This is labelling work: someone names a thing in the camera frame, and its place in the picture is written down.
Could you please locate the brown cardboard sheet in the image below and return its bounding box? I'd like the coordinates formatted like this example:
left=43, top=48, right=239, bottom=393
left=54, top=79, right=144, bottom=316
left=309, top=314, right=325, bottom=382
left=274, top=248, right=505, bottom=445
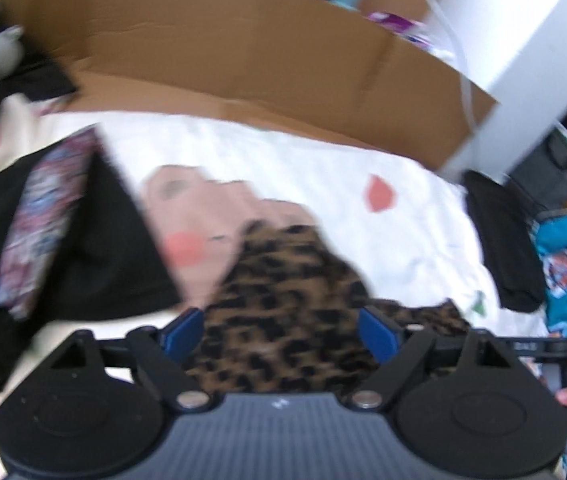
left=0, top=0, right=471, bottom=170

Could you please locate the black folded garment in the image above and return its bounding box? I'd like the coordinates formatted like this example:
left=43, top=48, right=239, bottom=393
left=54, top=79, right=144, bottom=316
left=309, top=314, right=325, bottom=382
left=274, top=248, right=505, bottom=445
left=462, top=170, right=546, bottom=314

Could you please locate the white cable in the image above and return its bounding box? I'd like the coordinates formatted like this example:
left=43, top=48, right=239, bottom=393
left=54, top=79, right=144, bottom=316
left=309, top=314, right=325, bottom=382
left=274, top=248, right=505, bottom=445
left=412, top=0, right=480, bottom=131

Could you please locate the purple white plastic bag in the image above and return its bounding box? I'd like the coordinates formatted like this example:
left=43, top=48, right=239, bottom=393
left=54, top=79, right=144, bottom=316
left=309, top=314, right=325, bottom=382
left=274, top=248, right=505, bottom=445
left=368, top=11, right=430, bottom=44

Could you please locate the black garment with patterned panel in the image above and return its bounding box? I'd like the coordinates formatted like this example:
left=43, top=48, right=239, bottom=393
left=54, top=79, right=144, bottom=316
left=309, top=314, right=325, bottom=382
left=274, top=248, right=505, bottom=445
left=0, top=126, right=182, bottom=391

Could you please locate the white cartoon print duvet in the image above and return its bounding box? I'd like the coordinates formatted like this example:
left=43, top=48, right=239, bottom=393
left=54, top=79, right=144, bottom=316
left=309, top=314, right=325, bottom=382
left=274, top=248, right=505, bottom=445
left=0, top=96, right=546, bottom=336

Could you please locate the leopard print garment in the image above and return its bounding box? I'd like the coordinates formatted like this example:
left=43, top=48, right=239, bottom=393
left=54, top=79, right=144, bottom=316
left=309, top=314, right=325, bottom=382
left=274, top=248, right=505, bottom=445
left=182, top=221, right=470, bottom=398

